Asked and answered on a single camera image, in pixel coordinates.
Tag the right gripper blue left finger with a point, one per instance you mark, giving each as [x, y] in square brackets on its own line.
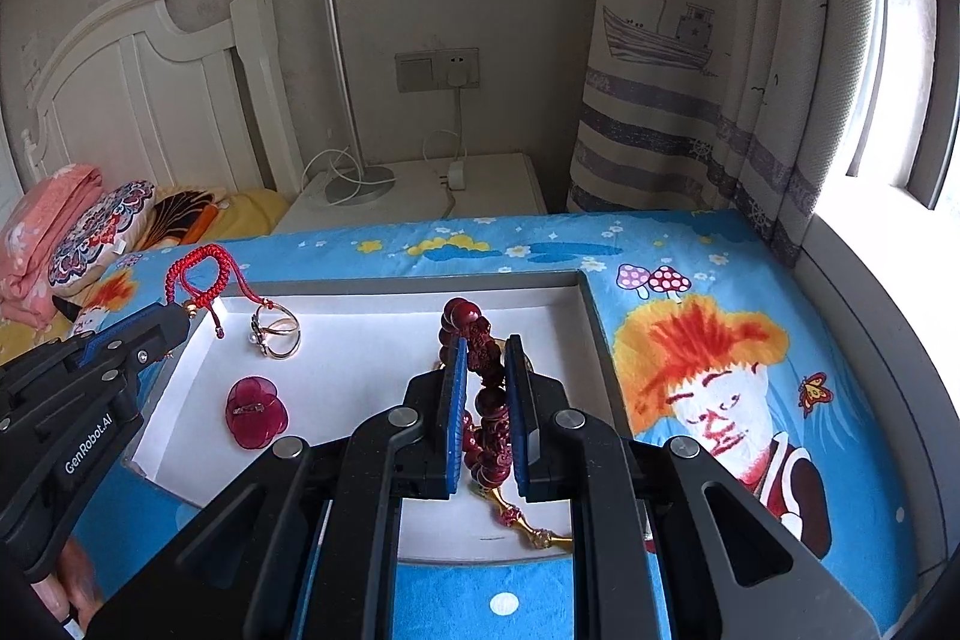
[304, 542]

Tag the white wooden headboard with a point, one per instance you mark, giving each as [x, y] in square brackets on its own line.
[131, 93]

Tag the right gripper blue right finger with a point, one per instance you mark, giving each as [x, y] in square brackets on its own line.
[666, 542]

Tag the sailboat print curtain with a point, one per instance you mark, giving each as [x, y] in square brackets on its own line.
[720, 104]

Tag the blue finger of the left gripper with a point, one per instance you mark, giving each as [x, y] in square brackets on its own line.
[153, 323]

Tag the yellow bed sheet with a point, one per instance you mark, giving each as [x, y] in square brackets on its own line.
[247, 214]

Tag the white nightstand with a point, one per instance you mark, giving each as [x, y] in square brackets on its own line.
[496, 185]

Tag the grey window sill ledge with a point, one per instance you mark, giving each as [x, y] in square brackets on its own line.
[901, 383]

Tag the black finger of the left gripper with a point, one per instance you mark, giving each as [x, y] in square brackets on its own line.
[69, 359]

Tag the person's left hand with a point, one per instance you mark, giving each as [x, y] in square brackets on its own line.
[71, 591]

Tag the patterned pillow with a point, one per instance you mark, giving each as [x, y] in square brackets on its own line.
[108, 229]

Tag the wall socket plate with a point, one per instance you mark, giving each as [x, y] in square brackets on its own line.
[438, 69]

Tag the blue cartoon bed sheet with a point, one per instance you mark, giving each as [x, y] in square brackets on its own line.
[709, 339]

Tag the red flower brooch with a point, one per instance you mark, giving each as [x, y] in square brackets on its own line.
[254, 413]

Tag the pink folded blanket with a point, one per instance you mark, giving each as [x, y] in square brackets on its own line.
[36, 226]

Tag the gold bamboo bangle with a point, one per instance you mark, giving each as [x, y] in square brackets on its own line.
[510, 516]

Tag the silver lamp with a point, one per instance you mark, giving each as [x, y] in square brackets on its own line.
[349, 100]

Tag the grey cardboard tray box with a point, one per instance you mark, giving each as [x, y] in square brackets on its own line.
[361, 343]

